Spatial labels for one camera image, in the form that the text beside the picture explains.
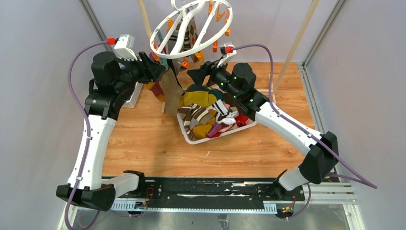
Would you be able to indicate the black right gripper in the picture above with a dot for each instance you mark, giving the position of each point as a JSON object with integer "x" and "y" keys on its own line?
{"x": 209, "y": 69}

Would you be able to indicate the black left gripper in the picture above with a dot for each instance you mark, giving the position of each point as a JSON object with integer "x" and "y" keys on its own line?
{"x": 150, "y": 71}

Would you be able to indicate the tan brown sock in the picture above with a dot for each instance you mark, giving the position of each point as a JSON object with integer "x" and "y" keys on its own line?
{"x": 171, "y": 107}

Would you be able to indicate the white round clip hanger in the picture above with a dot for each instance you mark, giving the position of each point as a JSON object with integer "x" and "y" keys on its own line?
{"x": 183, "y": 35}

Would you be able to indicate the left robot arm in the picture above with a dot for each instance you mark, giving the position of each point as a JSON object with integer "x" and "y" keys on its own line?
{"x": 114, "y": 80}

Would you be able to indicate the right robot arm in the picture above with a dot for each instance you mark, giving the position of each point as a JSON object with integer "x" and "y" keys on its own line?
{"x": 319, "y": 150}

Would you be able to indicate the purple maroon mustard hanging sock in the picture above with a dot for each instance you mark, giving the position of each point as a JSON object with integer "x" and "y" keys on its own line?
{"x": 157, "y": 91}

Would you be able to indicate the mustard yellow sock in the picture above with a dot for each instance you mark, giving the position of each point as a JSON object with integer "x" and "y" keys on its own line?
{"x": 200, "y": 98}

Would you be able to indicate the small white perforated basket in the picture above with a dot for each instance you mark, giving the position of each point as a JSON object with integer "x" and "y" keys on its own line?
{"x": 132, "y": 101}

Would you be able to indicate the brown white striped sock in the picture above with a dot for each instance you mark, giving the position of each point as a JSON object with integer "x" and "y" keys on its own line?
{"x": 193, "y": 111}

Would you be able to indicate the red sock in basket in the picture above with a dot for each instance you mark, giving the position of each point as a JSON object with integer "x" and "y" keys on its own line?
{"x": 241, "y": 121}

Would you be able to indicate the purple sock in basket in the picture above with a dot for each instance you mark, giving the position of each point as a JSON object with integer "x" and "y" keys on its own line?
{"x": 216, "y": 127}

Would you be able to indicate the white sock basket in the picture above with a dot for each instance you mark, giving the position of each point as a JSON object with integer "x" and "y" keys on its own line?
{"x": 227, "y": 111}

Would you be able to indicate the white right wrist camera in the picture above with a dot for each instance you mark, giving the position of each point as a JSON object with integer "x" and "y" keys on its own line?
{"x": 227, "y": 52}

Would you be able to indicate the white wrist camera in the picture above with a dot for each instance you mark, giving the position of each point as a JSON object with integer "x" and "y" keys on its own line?
{"x": 227, "y": 52}
{"x": 124, "y": 45}

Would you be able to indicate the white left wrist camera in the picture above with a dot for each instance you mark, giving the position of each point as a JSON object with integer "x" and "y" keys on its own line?
{"x": 124, "y": 45}

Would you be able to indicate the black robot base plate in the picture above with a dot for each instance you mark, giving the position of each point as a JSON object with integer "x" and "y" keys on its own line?
{"x": 208, "y": 194}

